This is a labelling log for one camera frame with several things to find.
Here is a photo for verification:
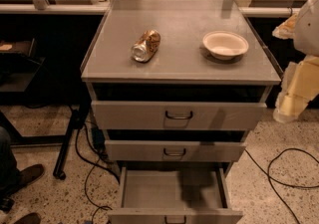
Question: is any grey top drawer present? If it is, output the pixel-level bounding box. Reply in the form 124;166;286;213
92;101;266;130

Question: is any black floor cable right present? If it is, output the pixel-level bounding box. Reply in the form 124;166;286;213
244;147;319;224

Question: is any brown shoe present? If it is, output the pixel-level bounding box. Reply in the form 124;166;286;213
18;164;45;187
14;212;41;224

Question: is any black floor cable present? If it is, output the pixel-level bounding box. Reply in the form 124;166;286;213
244;147;319;224
73;121;121;224

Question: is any grey drawer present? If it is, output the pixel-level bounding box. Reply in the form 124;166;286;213
92;101;266;130
106;140;245;162
109;167;242;224

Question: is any white paper bowl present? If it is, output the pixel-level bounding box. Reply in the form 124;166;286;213
202;31;249;61

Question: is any black table leg frame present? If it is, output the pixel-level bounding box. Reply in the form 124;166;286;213
0;105;89;180

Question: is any black floor cable left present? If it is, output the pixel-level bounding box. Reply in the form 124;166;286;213
73;121;121;224

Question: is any crushed gold soda can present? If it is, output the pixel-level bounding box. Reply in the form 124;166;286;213
131;30;160;63

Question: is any grey drawer cabinet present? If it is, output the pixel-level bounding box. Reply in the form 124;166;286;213
82;0;280;171

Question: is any grey bottom drawer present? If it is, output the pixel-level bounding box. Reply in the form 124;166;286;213
109;167;242;224

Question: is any grey middle drawer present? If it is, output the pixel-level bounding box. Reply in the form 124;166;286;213
106;140;245;162

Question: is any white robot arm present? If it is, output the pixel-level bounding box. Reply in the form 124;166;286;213
272;0;319;123

